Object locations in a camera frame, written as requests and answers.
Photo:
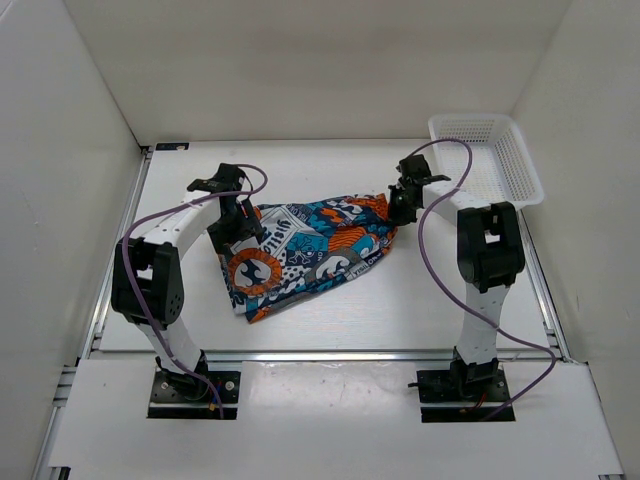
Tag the colourful patterned shorts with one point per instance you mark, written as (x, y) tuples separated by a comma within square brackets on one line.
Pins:
[(306, 249)]

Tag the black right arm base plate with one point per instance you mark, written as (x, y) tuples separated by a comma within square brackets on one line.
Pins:
[(443, 401)]

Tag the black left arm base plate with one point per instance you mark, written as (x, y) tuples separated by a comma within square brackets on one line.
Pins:
[(173, 397)]

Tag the dark label sticker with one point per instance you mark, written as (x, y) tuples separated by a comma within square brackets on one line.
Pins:
[(172, 146)]

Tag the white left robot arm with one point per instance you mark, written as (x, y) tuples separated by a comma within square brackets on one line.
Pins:
[(147, 285)]

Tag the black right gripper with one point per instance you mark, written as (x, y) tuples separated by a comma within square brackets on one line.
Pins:
[(395, 217)]

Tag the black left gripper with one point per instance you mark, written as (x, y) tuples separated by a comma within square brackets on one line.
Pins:
[(249, 226)]

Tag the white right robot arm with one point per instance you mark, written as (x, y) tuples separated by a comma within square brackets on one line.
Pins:
[(489, 254)]

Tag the white plastic mesh basket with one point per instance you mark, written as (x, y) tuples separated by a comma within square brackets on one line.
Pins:
[(502, 168)]

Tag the aluminium table edge rail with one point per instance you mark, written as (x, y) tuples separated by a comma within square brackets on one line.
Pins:
[(234, 356)]

